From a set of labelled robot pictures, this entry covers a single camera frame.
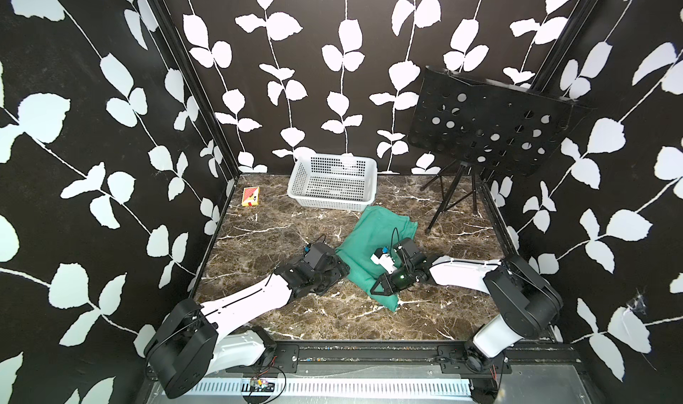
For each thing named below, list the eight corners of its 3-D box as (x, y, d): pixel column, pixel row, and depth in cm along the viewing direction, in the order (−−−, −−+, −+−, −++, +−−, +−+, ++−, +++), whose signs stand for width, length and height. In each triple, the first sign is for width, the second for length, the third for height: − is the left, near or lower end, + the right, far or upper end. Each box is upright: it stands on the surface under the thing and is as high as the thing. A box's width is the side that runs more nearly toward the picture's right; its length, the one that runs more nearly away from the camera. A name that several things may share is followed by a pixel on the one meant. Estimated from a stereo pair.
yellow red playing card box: (243, 207, 111) (241, 204, 110) (245, 191, 117) (243, 188, 116) (258, 205, 112) (257, 202, 110) (260, 189, 118) (259, 186, 116)
